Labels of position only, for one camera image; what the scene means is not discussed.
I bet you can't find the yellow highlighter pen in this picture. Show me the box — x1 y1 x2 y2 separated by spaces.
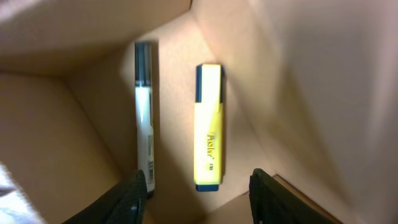
193 63 223 192

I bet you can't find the black and white marker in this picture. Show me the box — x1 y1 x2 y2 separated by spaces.
134 42 155 198

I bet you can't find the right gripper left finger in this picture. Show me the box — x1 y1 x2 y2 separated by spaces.
64 170 147 224

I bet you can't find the brown cardboard box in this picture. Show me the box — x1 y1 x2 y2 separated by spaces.
1 0 397 223

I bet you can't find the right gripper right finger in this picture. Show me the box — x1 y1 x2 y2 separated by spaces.
249 168 338 224

